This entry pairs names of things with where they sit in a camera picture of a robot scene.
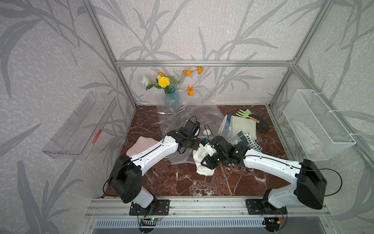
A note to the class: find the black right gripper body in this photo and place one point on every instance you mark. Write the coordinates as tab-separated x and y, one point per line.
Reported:
215	159

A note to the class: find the aluminium frame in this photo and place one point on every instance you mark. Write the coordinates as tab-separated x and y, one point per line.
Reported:
326	46

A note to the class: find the clear plastic vacuum bag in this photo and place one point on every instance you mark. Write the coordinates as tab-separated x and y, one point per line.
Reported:
174	118

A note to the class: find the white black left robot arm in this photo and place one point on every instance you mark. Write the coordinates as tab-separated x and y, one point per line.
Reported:
126	176

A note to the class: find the right circuit board with wires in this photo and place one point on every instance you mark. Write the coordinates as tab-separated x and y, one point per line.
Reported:
273	224

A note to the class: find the white cloth in basket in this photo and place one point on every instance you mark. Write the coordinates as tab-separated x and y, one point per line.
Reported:
310	142

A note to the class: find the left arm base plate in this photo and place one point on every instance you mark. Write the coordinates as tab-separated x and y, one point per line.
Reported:
157	207

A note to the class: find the pink fluffy towel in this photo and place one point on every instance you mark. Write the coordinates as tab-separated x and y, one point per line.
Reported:
141	145

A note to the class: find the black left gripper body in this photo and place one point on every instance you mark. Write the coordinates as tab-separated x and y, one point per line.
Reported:
193	143

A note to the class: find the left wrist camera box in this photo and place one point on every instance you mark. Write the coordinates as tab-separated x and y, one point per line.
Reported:
192	128

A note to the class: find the white vacuum bag valve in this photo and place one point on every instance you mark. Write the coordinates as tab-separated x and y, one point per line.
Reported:
207	132

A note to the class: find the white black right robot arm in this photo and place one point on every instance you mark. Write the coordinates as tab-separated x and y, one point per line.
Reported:
306	186

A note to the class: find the blue glass vase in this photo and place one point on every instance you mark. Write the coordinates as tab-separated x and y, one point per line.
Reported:
172	97

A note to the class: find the green garden fork wooden handle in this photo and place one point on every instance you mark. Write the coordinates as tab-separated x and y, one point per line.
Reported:
246	115

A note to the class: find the left circuit board with wires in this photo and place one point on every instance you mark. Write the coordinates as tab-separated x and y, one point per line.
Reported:
146	221

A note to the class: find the blue white striped towel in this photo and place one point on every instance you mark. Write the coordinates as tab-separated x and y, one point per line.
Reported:
226	127

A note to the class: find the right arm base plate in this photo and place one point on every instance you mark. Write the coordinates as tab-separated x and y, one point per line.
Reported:
259	207

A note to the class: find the cream folded towel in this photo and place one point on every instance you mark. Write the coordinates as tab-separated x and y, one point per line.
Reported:
245	125

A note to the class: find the clear plastic wall shelf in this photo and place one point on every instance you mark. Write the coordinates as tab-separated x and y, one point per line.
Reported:
78	135

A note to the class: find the circuit board with wires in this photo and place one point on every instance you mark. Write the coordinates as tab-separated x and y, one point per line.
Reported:
273	224
146	221

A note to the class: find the green white striped towel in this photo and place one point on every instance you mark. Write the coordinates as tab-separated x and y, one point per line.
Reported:
246	139

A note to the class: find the artificial flower bouquet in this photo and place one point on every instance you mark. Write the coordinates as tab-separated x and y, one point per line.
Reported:
170	84

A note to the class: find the white wire mesh basket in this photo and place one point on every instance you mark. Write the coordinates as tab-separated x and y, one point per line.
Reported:
308	107

